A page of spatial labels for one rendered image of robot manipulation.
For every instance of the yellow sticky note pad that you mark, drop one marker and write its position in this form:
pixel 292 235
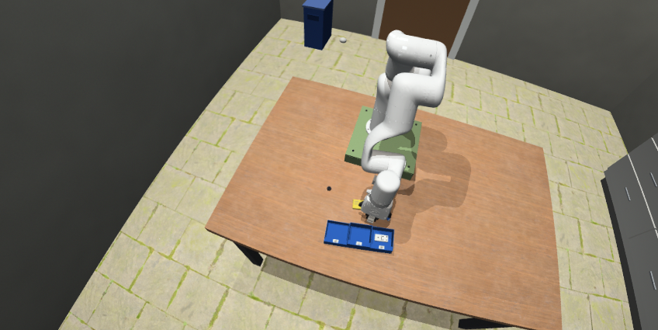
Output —
pixel 355 204

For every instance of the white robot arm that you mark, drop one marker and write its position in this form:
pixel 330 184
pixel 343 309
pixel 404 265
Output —
pixel 423 84

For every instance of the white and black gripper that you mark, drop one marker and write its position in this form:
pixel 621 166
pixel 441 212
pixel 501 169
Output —
pixel 378 213

